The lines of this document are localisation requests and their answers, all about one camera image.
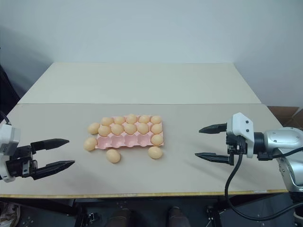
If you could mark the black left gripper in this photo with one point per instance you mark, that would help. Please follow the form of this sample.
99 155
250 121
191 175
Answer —
22 164

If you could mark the tan egg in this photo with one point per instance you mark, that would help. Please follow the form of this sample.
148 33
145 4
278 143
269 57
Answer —
144 119
130 128
116 128
104 130
142 128
157 139
156 128
107 121
113 155
131 118
155 152
90 144
119 119
93 128
155 119

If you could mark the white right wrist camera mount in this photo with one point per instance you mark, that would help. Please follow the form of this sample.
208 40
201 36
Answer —
242 126

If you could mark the black table frame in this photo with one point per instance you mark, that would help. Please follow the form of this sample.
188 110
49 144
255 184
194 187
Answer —
59 208

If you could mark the dark bulky object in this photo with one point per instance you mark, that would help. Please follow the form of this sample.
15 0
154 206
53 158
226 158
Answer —
7 94

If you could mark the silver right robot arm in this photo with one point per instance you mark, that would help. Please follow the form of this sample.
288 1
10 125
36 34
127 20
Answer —
284 139

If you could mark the brown cardboard box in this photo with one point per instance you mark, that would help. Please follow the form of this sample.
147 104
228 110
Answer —
287 116

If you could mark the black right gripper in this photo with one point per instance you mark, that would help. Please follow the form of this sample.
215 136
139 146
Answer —
233 144

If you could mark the pink plastic egg tray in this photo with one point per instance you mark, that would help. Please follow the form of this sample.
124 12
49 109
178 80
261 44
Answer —
125 141

